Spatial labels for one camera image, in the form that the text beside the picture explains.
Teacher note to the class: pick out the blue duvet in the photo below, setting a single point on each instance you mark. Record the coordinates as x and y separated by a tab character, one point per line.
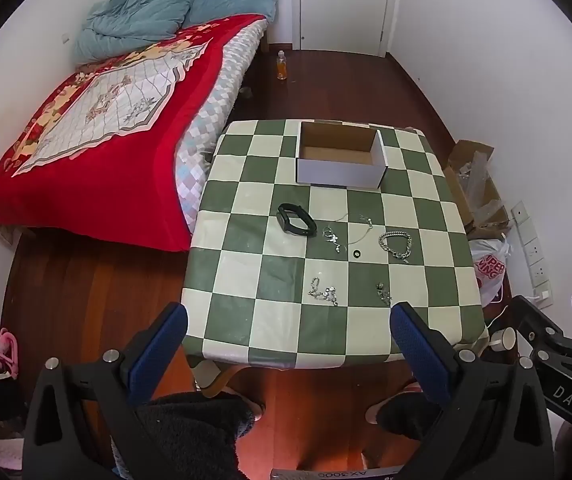
130	20

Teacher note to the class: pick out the checked mattress sheet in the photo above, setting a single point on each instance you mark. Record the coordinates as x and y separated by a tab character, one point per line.
215	105

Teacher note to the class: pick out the person's left leg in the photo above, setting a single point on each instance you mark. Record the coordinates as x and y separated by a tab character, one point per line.
200	435

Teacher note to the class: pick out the white plastic bag red print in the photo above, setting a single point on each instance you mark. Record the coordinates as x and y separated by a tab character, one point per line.
486	270

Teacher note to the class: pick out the person's leg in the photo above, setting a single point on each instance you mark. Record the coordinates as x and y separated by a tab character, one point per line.
406	417
200	435

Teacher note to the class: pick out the white cardboard box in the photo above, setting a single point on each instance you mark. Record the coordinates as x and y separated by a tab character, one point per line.
336	172

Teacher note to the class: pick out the orange drink bottle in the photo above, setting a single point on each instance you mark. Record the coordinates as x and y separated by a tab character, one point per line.
281	67

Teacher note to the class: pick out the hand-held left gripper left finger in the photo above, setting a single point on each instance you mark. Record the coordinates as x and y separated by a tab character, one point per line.
165	340

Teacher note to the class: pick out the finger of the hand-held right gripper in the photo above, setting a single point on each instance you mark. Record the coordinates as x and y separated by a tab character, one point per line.
541	317

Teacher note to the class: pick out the red printed blanket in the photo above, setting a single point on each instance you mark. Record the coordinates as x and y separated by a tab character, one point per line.
115	185

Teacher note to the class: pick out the green checkered tablecloth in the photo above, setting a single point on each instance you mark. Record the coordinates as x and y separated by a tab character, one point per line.
276	280

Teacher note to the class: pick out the person's right leg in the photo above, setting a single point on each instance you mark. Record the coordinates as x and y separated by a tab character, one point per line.
406	417

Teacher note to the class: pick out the blue pillow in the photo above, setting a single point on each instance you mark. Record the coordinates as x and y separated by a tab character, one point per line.
231	2

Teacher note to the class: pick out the white wall socket strip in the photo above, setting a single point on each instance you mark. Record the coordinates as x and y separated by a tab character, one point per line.
531	250

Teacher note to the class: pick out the white door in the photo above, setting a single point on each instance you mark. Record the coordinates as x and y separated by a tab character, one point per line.
341	0

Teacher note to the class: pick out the brown cardboard box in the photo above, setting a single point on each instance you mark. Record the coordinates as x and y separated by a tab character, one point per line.
458	190

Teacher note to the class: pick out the clear plastic packaging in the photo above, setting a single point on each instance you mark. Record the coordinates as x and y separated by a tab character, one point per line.
481	175

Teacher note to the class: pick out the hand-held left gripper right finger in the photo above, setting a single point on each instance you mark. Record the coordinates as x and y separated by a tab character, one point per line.
416	345

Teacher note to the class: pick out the pink hanger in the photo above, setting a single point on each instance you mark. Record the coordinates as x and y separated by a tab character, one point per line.
8	350

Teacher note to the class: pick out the black smart watch band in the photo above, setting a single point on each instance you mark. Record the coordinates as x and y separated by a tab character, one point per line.
307	223

